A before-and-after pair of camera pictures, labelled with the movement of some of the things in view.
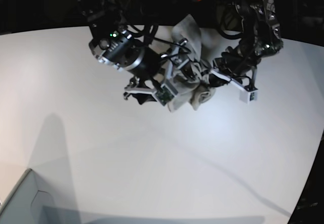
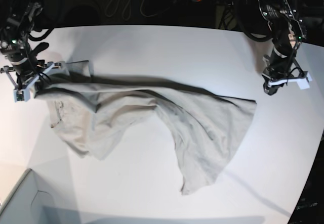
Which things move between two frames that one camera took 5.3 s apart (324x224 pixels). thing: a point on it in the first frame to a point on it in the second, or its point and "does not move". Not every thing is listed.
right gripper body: x=234 y=66 to x=281 y=68
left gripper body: x=154 y=71 to x=25 y=74
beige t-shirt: x=190 y=75 to x=204 y=128
